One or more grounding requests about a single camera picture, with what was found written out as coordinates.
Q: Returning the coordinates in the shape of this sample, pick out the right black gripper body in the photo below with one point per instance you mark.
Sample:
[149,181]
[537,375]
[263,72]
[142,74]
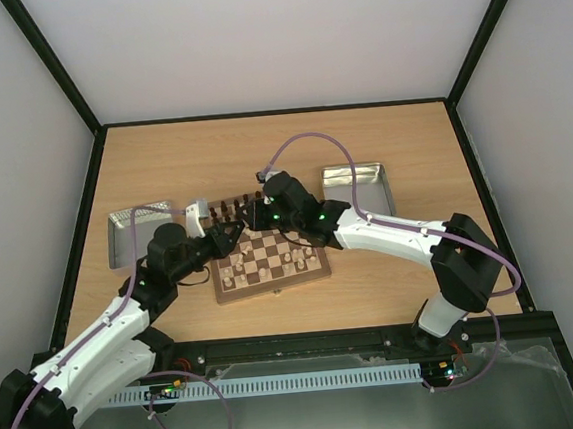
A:
[257,215]

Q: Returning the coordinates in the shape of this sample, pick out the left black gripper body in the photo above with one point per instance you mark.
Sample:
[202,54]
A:
[183,271]

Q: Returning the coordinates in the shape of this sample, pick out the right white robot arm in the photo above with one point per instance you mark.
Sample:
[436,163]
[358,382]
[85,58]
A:
[462,257]

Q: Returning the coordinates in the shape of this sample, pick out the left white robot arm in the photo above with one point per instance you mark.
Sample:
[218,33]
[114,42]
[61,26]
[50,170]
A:
[121,345]

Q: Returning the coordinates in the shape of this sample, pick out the dark chess pieces row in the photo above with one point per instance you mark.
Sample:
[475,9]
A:
[223,211]

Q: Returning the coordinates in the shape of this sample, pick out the wooden chess board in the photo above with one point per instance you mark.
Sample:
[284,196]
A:
[273,250]

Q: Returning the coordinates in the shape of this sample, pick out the white piece front row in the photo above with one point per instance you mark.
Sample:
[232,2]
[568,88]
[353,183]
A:
[263,274]

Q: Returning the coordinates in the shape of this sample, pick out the silver metal tin lid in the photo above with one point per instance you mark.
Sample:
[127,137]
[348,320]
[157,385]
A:
[119,239]

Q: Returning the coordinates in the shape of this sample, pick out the yellow metal tin box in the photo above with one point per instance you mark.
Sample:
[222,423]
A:
[374,193]

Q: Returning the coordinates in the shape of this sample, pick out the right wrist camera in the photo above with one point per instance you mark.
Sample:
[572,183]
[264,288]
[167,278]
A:
[261,176]

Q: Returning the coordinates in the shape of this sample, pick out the light blue cable duct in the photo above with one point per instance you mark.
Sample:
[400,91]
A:
[271,385]

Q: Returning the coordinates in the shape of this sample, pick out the black mounting rail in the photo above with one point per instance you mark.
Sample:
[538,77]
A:
[390,342]

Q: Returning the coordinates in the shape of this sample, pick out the black enclosure frame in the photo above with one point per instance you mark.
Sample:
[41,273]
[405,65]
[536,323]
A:
[526,322]

